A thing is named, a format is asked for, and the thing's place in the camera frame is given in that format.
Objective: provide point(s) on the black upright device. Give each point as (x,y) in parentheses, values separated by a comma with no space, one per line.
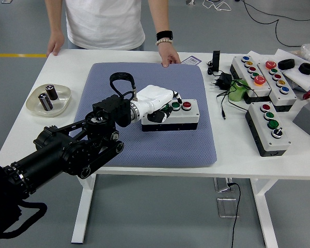
(216,60)

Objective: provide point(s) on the grey-blue textured mat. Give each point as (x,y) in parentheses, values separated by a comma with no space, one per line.
(157,149)

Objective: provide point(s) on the five-button box blue button end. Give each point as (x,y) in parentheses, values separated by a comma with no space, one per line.
(266,86)

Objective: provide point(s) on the four-button box with selector switch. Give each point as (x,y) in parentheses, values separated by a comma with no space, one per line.
(281,144)

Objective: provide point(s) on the purple-bordered label card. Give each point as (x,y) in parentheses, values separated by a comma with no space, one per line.
(192,60)

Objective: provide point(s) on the beige shallow dish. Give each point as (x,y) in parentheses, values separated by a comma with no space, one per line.
(33,103)

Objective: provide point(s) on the person's right hand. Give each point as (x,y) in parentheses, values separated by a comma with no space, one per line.
(55,42)

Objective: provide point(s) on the green plastic cup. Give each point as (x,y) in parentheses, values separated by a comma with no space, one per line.
(235,95)

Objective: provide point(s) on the clear floor plate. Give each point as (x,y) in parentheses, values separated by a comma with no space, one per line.
(226,208)

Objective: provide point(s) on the dark cylinder capacitor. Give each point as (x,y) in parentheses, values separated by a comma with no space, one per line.
(52,93)
(46,103)

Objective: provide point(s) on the white paper sheet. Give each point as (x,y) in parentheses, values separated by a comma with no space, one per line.
(254,55)

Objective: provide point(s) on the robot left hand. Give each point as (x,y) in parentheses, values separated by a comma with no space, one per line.
(157,94)

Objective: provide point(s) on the white table leg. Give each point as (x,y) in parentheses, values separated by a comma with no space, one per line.
(267,214)
(85,201)

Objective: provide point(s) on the person's torso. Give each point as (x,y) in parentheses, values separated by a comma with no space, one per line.
(104,23)

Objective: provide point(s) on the under-table control bracket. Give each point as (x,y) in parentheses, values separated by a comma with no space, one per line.
(222,184)

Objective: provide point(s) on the black wrist watch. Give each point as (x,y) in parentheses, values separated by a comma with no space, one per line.
(164,35)

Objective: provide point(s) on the black power adapter plug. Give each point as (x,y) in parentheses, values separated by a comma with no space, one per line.
(226,78)

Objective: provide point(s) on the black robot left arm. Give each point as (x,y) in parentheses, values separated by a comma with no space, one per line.
(49,152)

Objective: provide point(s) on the person's left hand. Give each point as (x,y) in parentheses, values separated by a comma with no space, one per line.
(169,54)

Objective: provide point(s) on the white foam sheet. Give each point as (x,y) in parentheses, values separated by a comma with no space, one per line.
(304,80)

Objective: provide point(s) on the five-button box red mushroom end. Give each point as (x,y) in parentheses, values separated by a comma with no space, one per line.
(286,98)

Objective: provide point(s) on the grey four-button control box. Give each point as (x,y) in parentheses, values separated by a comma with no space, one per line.
(188,117)

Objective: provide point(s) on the person's left forearm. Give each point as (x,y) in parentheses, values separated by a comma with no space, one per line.
(158,15)

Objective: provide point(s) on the grey stand base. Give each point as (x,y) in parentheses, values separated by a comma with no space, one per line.
(189,2)

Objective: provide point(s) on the person's right forearm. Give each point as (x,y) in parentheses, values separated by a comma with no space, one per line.
(54,15)

